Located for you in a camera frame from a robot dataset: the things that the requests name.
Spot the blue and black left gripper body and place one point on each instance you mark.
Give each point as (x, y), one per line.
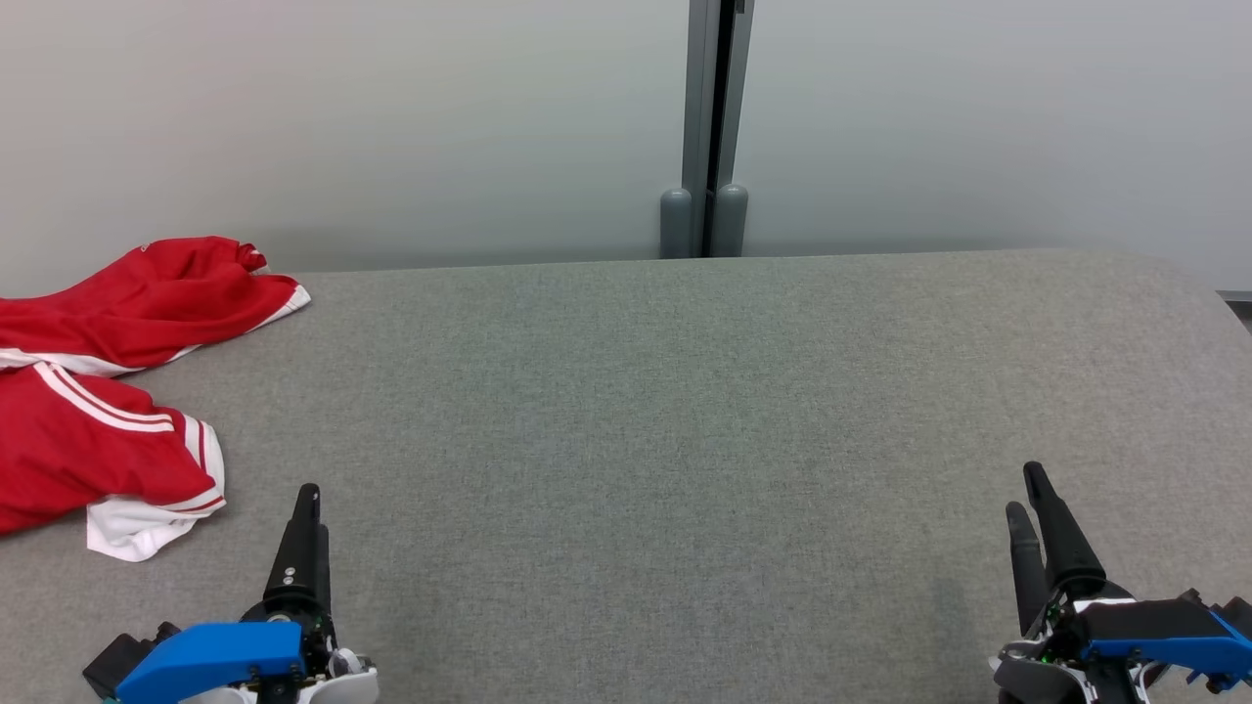
(225, 655)

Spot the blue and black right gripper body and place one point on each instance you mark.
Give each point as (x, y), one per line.
(1164, 650)

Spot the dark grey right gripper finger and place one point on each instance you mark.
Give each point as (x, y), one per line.
(1027, 567)
(1066, 557)

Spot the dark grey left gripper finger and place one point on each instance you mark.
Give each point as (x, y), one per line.
(293, 562)
(324, 567)

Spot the red white-trimmed basketball jersey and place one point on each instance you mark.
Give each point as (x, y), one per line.
(78, 450)

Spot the red white-banded basketball shorts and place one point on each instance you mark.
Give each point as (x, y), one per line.
(147, 293)

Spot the grey cylindrical bumper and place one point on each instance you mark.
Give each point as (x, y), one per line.
(675, 225)
(731, 220)

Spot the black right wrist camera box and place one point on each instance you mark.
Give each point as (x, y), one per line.
(1237, 616)

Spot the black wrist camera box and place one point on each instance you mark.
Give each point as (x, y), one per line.
(1237, 616)
(117, 660)

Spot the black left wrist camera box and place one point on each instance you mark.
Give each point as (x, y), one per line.
(117, 660)

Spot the grey partition post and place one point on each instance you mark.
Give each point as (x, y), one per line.
(699, 98)

